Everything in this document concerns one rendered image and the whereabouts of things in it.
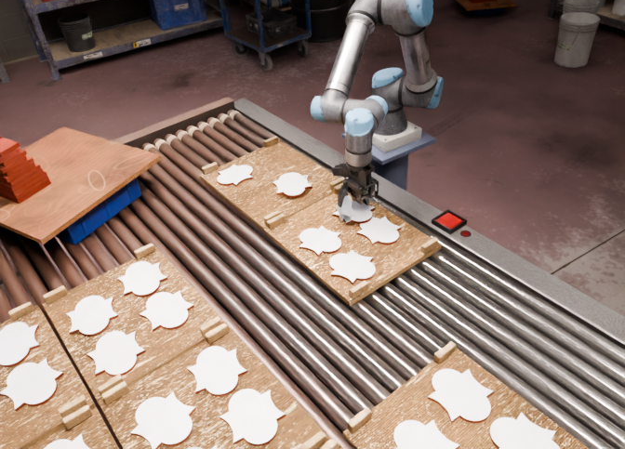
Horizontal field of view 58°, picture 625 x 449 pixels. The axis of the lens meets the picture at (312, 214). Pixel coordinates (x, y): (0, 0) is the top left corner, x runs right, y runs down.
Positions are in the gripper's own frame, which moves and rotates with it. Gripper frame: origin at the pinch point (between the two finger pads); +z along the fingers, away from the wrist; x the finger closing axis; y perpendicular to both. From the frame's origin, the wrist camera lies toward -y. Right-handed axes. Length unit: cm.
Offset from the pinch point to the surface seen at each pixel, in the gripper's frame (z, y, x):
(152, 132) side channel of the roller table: 4, -93, -26
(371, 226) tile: 0.0, 9.2, -0.7
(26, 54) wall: 114, -498, 0
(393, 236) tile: -0.3, 17.1, 1.0
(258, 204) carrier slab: 2.5, -24.5, -20.0
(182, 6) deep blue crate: 83, -424, 142
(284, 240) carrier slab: 1.5, -4.1, -23.9
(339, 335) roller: 1.7, 33.6, -33.4
